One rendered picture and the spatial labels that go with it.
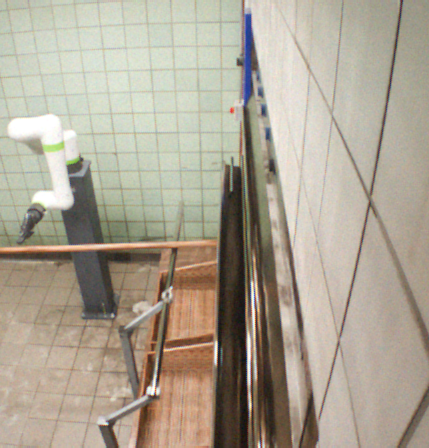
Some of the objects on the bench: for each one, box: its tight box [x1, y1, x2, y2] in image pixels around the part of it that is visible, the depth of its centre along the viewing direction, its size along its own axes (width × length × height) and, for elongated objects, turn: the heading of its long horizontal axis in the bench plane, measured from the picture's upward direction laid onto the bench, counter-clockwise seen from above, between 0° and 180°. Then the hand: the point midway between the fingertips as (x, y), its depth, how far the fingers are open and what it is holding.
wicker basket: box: [132, 342, 213, 448], centre depth 207 cm, size 49×56×28 cm
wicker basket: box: [149, 261, 217, 361], centre depth 257 cm, size 49×56×28 cm
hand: (21, 238), depth 230 cm, fingers closed
